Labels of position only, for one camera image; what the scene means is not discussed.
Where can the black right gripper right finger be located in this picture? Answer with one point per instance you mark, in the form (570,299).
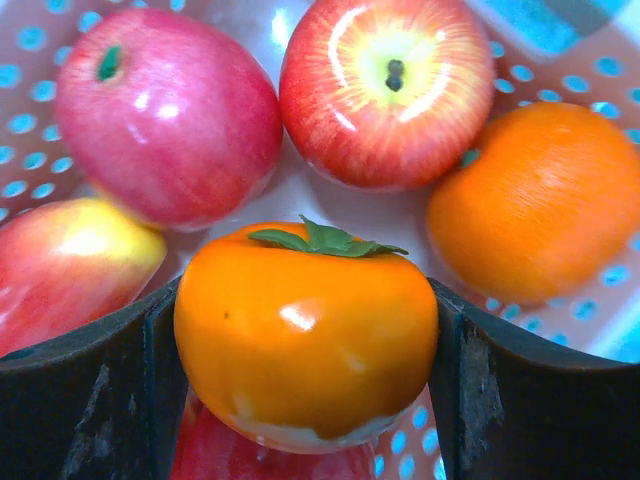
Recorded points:
(509,404)

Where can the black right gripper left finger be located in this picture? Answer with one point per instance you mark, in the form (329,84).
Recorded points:
(102,402)

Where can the orange persimmon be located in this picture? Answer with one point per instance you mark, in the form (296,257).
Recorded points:
(303,337)

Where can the round orange fruit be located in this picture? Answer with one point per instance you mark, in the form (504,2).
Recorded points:
(552,197)

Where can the pink perforated plastic basket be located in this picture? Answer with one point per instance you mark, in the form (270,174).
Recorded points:
(581,52)

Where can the red fruit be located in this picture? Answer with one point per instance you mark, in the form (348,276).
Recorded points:
(208,449)

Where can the red yellow apple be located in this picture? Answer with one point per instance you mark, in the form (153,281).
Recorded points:
(68,263)

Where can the pink red apple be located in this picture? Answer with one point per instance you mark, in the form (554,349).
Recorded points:
(170,118)

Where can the red striped apple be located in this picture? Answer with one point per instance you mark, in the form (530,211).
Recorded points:
(386,95)

